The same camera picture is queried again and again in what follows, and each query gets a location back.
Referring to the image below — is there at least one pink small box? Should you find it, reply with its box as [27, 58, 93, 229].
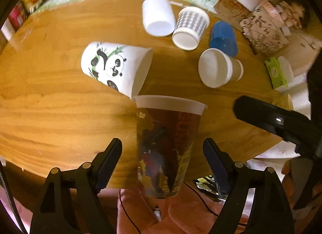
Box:
[259, 0, 284, 28]

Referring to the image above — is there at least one red printed plastic cup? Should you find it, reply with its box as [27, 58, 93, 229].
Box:
[134, 95, 207, 199]

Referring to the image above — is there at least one curly-haired rag doll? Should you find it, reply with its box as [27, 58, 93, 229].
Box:
[276, 0, 311, 29]

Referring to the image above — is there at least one brown cardboard with drawing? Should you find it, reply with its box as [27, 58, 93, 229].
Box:
[214, 0, 251, 31]

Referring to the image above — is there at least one white panda paper cup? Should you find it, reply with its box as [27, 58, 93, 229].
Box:
[80, 42, 153, 99]

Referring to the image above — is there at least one brown sleeve paper cup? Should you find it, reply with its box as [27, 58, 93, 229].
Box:
[198, 48, 244, 89]

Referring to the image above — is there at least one grey checkered paper cup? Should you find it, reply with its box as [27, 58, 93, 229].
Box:
[172, 6, 210, 51]

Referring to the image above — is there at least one blue plastic cup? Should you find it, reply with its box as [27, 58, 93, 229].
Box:
[210, 21, 238, 57]

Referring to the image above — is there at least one beige printed fabric bag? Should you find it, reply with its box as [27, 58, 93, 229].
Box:
[240, 5, 289, 55]

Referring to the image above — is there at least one plain white paper cup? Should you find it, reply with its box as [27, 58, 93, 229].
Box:
[142, 0, 176, 37]

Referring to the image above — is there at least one dark pen on desk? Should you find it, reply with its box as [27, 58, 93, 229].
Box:
[248, 39, 258, 55]

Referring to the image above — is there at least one green tissue pack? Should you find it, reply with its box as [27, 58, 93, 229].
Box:
[265, 56, 294, 92]

